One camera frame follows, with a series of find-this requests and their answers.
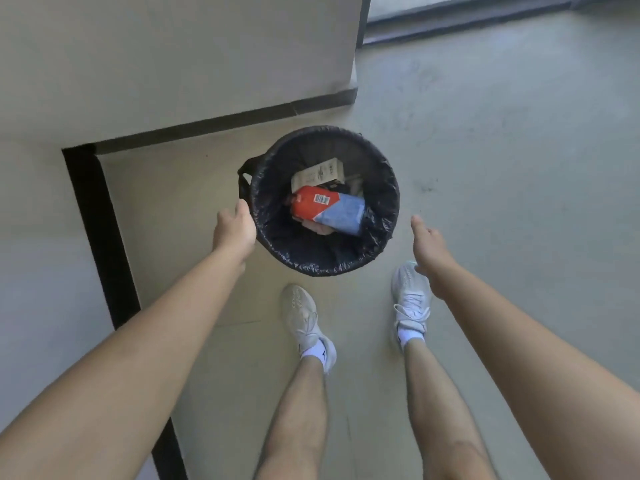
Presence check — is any person's right hand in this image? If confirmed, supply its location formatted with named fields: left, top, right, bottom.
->
left=410, top=215, right=459, bottom=301

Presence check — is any person's left forearm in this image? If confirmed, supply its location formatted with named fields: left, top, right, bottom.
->
left=0, top=248, right=247, bottom=480

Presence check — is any person's left leg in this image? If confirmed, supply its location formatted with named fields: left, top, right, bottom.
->
left=254, top=356, right=331, bottom=480

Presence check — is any pale crumpled wrapper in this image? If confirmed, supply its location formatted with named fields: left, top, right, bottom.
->
left=299, top=218, right=337, bottom=237

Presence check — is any white left sneaker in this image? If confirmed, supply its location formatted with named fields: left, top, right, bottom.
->
left=278, top=283, right=338, bottom=374

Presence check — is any person's leg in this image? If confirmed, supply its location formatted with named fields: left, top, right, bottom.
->
left=403, top=338, right=500, bottom=480
left=254, top=356, right=331, bottom=480

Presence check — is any red and blue carton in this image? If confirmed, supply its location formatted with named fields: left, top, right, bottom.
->
left=288, top=186, right=367, bottom=238

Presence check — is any black bin liner bag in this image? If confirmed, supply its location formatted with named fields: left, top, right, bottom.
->
left=248, top=126, right=401, bottom=277

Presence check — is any dark window frame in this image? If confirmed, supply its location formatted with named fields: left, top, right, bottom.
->
left=355, top=0, right=640, bottom=48

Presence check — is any black skirting board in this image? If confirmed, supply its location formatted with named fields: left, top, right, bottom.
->
left=61, top=87, right=360, bottom=480

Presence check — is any white sneaker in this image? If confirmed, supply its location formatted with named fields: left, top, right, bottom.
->
left=390, top=261, right=433, bottom=353
left=278, top=283, right=338, bottom=374

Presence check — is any beige cardboard box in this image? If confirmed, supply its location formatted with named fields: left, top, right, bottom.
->
left=290, top=158, right=346, bottom=194

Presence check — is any person's left hand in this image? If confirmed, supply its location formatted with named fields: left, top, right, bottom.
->
left=212, top=199, right=258, bottom=266

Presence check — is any person's right forearm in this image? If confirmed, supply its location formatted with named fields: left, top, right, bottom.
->
left=431, top=264, right=640, bottom=480

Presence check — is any white right sneaker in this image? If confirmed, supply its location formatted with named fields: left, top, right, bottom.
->
left=390, top=261, right=433, bottom=353

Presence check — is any white left sock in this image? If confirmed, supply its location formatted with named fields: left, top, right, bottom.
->
left=300, top=338, right=329, bottom=371

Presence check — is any white sock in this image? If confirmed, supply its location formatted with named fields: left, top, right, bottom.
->
left=397, top=328, right=426, bottom=351
left=300, top=338, right=329, bottom=371

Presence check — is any person's right leg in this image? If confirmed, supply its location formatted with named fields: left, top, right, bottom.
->
left=403, top=338, right=500, bottom=480

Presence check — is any white right sock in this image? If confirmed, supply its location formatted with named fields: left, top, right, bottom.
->
left=397, top=328, right=426, bottom=351

